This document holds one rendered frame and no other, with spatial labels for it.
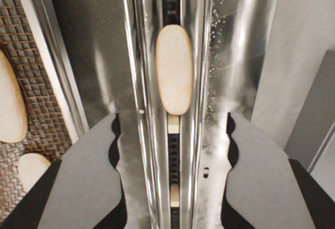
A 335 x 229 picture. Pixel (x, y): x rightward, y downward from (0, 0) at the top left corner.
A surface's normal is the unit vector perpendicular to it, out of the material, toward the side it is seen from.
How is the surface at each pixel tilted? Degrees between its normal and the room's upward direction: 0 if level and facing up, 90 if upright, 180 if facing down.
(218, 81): 0
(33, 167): 25
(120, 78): 0
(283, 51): 0
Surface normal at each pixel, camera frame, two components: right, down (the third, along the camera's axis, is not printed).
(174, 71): 0.11, 0.56
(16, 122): 0.42, 0.50
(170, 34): -0.02, 0.36
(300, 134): -1.00, -0.02
